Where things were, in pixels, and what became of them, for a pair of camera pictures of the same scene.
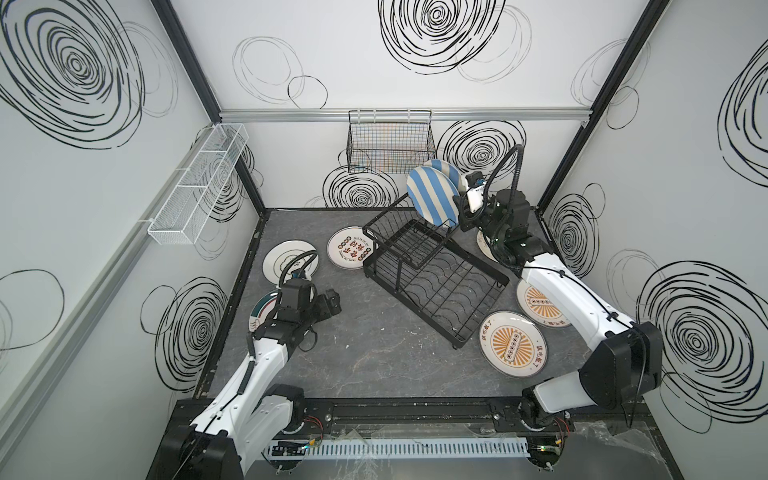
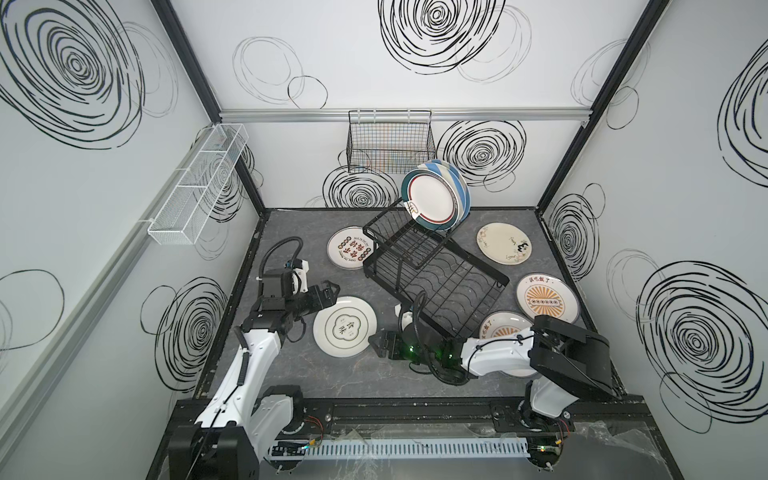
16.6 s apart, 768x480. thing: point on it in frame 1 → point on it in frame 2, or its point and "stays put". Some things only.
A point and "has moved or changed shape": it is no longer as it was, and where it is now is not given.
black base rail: x=438 y=415 stays put
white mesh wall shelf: x=184 y=211 stays put
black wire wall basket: x=389 y=142 stays put
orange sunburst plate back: x=539 y=307 stays put
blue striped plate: x=434 y=194 has moved or changed shape
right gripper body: x=469 y=214 → x=390 y=345
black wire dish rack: x=420 y=269 stays put
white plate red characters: x=348 y=247 stays put
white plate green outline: x=280 y=254 → x=343 y=329
